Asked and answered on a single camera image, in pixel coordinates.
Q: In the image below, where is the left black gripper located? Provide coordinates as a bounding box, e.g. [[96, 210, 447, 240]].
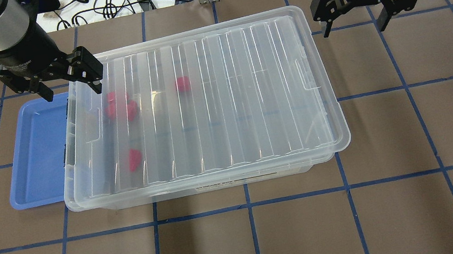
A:
[[0, 23, 104, 102]]

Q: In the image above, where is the clear plastic box lid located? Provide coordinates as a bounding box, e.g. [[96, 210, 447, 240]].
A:
[[64, 5, 351, 212]]

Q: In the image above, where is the blue plastic tray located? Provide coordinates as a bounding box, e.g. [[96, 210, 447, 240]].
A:
[[9, 92, 68, 210]]

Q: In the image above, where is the clear plastic storage box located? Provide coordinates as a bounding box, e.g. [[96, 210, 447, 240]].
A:
[[47, 51, 340, 218]]

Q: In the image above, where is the black cables bundle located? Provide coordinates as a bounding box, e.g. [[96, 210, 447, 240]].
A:
[[20, 0, 194, 34]]

